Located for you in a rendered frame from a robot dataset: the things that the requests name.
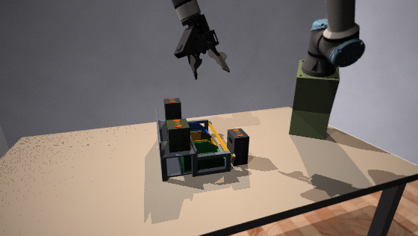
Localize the yellow bin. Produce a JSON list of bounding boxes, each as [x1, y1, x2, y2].
[[190, 131, 217, 147]]

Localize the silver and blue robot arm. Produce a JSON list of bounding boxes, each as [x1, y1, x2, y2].
[[172, 0, 365, 77]]

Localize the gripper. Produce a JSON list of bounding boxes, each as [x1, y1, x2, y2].
[[182, 14, 230, 80]]

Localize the green open bin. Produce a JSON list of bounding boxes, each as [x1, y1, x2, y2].
[[181, 141, 225, 173]]

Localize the grey bin rack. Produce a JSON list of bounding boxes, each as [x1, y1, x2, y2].
[[156, 111, 236, 181]]

